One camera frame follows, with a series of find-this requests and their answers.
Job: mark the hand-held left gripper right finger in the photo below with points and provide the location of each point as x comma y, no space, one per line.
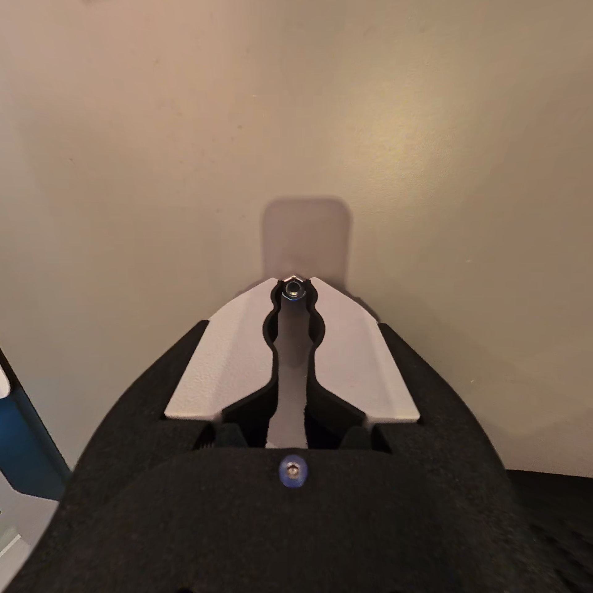
361,366

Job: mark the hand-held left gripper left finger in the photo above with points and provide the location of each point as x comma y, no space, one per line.
222,366

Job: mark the silver hex bolt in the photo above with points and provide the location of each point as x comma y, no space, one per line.
294,289

